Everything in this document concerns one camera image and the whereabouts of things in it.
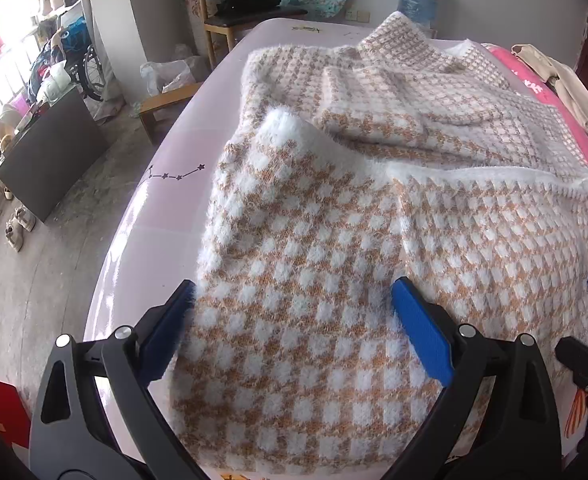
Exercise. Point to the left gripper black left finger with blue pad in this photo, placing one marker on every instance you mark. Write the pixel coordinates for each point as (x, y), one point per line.
(71, 437)

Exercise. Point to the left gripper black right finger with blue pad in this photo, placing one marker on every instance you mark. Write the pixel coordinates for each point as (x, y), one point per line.
(519, 433)

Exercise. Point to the beige white houndstooth fuzzy coat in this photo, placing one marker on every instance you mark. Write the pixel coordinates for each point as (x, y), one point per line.
(383, 239)

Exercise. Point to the beige clothes on bed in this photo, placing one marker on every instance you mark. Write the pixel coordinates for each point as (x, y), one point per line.
(565, 82)

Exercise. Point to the wheelchair with clothes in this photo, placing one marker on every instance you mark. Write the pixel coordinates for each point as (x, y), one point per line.
(74, 48)

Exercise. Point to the red box on floor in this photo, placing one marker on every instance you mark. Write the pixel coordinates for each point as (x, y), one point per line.
(14, 419)

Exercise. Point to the hot pink floral blanket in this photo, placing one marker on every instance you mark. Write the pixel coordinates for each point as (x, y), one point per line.
(522, 109)

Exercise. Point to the pink patterned bed sheet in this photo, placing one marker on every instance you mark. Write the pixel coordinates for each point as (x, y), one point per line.
(174, 185)

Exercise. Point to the pair of beige shoes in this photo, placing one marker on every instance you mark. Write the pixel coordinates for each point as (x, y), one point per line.
(21, 221)

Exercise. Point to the dark grey board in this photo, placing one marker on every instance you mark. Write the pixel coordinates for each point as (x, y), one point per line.
(48, 158)

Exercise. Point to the small wooden stool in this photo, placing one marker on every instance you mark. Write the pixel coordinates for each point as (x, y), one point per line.
(163, 101)

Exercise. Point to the white plastic bag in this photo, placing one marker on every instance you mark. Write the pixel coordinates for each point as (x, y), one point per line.
(168, 76)

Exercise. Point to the wooden chair black seat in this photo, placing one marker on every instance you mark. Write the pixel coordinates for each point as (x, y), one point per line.
(229, 25)

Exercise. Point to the white floral cabinet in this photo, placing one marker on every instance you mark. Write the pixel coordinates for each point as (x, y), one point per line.
(195, 16)

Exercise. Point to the black garment on chair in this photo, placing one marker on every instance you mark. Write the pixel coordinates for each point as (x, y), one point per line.
(241, 7)

